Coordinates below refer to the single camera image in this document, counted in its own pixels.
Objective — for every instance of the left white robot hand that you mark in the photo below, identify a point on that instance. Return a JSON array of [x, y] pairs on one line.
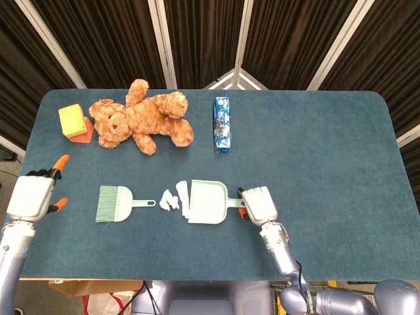
[[29, 197]]

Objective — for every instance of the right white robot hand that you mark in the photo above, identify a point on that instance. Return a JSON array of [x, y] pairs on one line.
[[259, 203]]

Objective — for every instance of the light green dustpan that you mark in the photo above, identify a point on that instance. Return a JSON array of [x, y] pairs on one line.
[[206, 203]]

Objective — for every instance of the long white paper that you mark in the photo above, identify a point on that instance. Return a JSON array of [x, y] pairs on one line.
[[184, 197]]

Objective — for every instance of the light green hand broom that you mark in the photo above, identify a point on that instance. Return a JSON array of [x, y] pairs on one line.
[[119, 203]]

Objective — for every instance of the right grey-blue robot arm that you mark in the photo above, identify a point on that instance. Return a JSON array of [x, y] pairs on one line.
[[282, 252]]

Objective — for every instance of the blue felt table mat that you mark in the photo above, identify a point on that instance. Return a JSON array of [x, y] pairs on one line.
[[295, 147]]

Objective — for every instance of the orange triangular block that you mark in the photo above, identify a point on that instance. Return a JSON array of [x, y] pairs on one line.
[[86, 136]]

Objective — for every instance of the blue printed carton box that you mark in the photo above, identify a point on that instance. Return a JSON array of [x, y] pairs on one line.
[[221, 124]]

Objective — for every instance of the yellow foam block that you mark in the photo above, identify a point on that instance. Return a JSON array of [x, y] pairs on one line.
[[72, 119]]

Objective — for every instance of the grey-blue robot torso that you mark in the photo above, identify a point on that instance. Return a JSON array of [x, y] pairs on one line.
[[203, 295]]

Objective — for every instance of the brown cardboard box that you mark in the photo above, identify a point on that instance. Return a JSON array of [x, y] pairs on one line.
[[92, 285]]

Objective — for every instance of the dark curtain partition panel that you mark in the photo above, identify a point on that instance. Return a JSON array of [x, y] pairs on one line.
[[203, 39], [393, 49], [108, 42], [19, 65], [288, 39]]

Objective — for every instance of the white red plastic bag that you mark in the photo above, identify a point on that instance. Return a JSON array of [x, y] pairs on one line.
[[108, 303]]

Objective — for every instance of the brown teddy bear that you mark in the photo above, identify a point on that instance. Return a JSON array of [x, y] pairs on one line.
[[141, 121]]

